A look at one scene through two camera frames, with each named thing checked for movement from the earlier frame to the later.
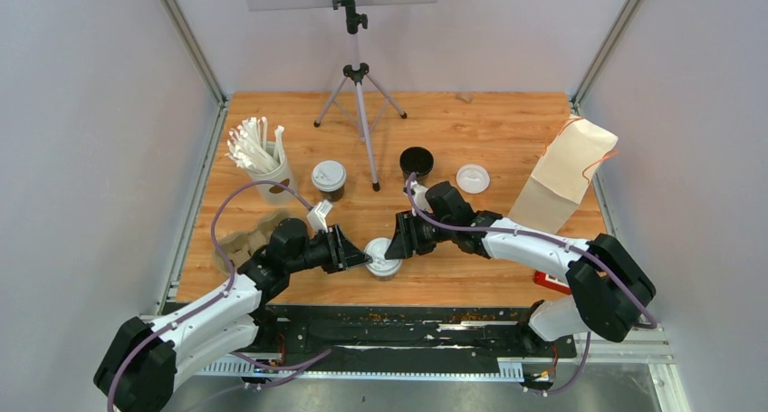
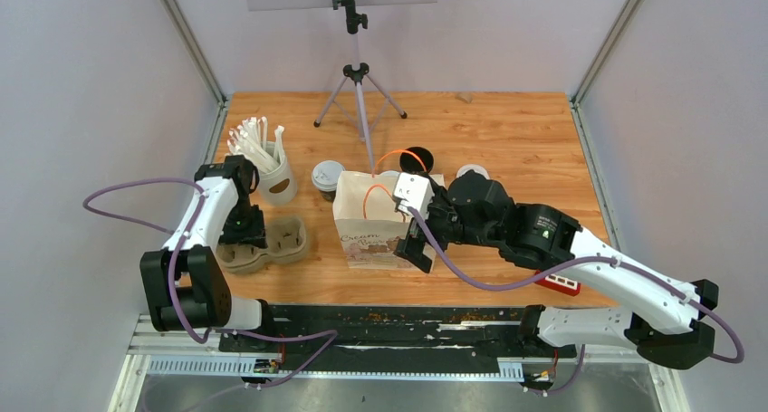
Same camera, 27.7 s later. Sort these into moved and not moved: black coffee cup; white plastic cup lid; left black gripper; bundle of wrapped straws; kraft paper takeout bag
Moved: left black gripper; kraft paper takeout bag
Not moved: bundle of wrapped straws; white plastic cup lid; black coffee cup
